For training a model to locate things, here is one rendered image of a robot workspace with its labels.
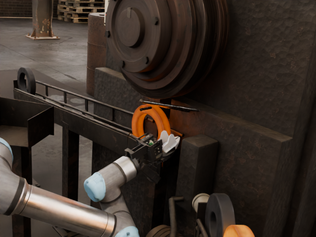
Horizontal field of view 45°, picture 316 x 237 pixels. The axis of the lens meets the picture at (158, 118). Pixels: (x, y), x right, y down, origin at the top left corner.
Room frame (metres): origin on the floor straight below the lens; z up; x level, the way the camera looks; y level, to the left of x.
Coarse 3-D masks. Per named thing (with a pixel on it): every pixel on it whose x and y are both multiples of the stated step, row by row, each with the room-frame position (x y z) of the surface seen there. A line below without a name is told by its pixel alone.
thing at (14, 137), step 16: (0, 112) 1.61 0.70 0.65; (16, 112) 1.59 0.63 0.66; (32, 112) 1.57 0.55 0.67; (48, 112) 1.51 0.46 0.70; (0, 128) 1.56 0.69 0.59; (16, 128) 1.56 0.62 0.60; (32, 128) 1.39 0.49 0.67; (48, 128) 1.51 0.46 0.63; (16, 144) 1.38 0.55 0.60; (32, 144) 1.39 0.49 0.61; (16, 160) 1.45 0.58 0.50; (16, 224) 1.45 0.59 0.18
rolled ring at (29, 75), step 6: (18, 72) 2.13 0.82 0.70; (24, 72) 2.07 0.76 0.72; (30, 72) 2.05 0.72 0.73; (18, 78) 2.13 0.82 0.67; (30, 78) 2.03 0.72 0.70; (18, 84) 2.14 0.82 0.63; (24, 84) 2.14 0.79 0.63; (30, 84) 2.02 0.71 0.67; (24, 90) 2.12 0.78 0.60; (30, 90) 2.02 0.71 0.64
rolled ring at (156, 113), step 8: (144, 104) 1.31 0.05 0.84; (136, 112) 1.33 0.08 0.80; (144, 112) 1.30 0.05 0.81; (152, 112) 1.27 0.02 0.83; (160, 112) 1.26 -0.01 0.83; (136, 120) 1.33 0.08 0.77; (160, 120) 1.24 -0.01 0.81; (136, 128) 1.33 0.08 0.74; (160, 128) 1.23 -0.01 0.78; (168, 128) 1.24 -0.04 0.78; (144, 136) 1.33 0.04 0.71
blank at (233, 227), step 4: (228, 228) 0.70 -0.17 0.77; (232, 228) 0.68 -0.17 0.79; (236, 228) 0.67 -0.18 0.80; (240, 228) 0.67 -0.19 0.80; (244, 228) 0.67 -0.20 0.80; (248, 228) 0.67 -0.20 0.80; (228, 232) 0.70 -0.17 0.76; (232, 232) 0.67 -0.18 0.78; (236, 232) 0.66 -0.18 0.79; (240, 232) 0.65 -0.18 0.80; (244, 232) 0.65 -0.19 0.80; (248, 232) 0.65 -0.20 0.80; (252, 232) 0.65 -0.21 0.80; (224, 236) 0.71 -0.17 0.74; (228, 236) 0.69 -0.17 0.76; (232, 236) 0.67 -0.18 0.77; (236, 236) 0.65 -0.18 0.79; (240, 236) 0.64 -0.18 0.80; (244, 236) 0.64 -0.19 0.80; (248, 236) 0.64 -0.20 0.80; (252, 236) 0.64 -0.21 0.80
